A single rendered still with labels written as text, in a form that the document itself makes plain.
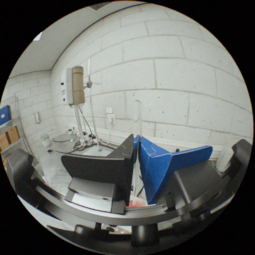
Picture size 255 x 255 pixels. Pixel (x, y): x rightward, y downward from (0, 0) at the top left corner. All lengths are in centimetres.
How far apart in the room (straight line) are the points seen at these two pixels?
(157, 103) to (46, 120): 243
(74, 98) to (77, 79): 10
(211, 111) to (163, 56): 48
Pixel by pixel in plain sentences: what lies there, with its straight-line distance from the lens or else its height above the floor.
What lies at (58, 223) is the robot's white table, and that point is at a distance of 51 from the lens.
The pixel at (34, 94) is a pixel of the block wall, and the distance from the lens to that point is 252.
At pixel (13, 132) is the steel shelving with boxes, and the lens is 221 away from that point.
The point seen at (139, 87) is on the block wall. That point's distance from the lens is 58.
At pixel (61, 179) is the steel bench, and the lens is 61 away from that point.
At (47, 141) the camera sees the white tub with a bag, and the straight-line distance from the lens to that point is 115.
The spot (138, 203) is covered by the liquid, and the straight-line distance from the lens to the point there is 29.
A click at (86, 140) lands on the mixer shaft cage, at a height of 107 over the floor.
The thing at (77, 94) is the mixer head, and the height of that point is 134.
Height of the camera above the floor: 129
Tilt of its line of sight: 21 degrees down
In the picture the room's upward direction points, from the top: 3 degrees counter-clockwise
